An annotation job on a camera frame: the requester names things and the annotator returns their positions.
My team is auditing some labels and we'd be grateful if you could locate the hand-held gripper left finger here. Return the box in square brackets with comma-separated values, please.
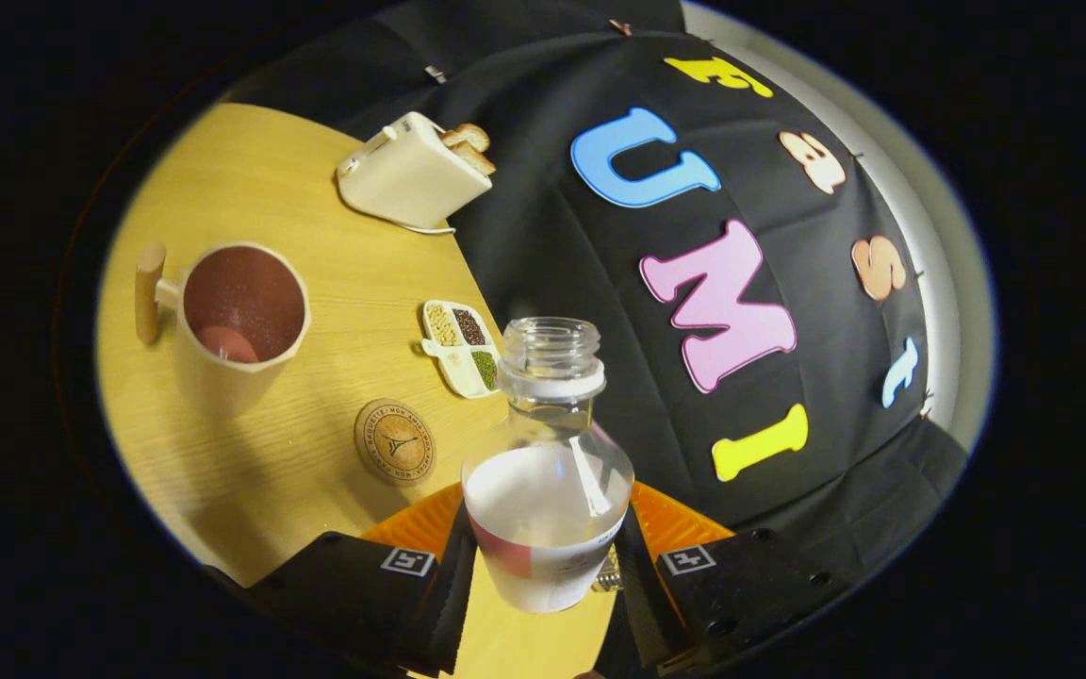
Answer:
[222, 483, 478, 675]

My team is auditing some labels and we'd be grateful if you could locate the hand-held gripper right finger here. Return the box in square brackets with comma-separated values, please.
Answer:
[614, 481, 850, 675]

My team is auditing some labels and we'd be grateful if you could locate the clear juice bottle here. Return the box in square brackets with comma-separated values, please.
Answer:
[461, 317, 635, 614]

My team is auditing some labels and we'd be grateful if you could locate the round wooden coaster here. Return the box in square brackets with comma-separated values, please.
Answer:
[354, 398, 437, 488]

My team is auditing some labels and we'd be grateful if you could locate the cream cup with wooden handle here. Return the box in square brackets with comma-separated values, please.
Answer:
[135, 240, 312, 421]

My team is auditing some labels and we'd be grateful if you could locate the white divided bean dish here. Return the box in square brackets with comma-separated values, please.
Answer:
[420, 300, 504, 400]

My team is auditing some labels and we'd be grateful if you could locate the black backdrop cloth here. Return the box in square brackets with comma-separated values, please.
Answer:
[222, 0, 968, 586]

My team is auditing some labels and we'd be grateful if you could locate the white toaster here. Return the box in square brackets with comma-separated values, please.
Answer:
[336, 111, 495, 229]

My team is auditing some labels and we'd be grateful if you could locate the wooden table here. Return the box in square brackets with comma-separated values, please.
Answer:
[95, 102, 619, 679]

